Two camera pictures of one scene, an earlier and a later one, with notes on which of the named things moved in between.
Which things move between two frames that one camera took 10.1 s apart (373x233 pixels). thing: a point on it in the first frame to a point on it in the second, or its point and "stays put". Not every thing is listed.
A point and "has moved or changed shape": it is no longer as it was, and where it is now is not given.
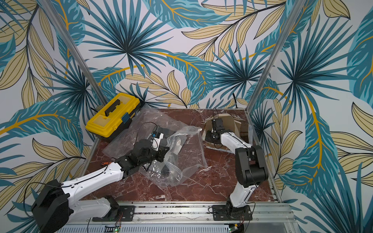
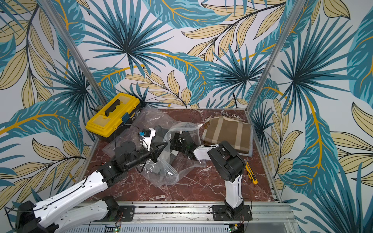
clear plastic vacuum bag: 183,157 has moved or changed shape
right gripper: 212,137 to 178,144
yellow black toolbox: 114,117 stays put
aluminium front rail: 266,217 stays put
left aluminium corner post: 49,7 stays put
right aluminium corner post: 296,11 stays put
